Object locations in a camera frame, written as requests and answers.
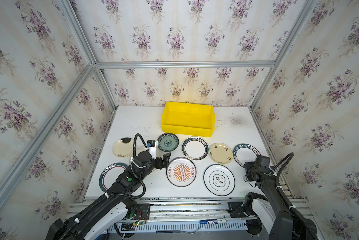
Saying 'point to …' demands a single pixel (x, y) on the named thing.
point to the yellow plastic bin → (188, 119)
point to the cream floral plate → (221, 153)
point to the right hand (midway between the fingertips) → (246, 166)
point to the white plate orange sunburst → (181, 171)
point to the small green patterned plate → (168, 142)
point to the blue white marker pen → (213, 221)
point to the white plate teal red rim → (109, 173)
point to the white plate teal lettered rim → (244, 153)
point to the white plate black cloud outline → (219, 179)
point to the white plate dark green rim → (194, 148)
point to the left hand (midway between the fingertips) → (163, 151)
